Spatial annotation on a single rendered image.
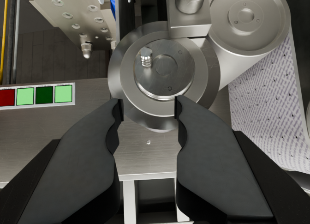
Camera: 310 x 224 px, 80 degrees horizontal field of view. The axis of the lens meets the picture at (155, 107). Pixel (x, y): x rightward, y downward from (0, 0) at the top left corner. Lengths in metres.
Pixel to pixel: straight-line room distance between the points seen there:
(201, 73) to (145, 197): 0.51
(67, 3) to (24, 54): 2.32
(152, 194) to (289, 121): 0.48
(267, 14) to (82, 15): 0.40
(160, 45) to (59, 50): 2.32
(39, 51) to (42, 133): 2.08
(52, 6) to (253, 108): 0.48
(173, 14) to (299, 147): 0.24
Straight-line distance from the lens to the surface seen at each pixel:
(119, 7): 0.32
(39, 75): 2.57
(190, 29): 0.25
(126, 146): 0.58
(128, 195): 0.61
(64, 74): 2.39
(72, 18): 0.55
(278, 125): 0.35
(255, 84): 0.40
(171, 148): 0.57
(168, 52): 0.24
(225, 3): 0.32
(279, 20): 0.34
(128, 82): 0.24
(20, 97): 0.72
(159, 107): 0.23
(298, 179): 0.50
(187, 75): 0.23
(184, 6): 0.24
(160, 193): 0.67
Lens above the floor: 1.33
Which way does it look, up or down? 8 degrees down
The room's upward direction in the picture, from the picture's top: 176 degrees clockwise
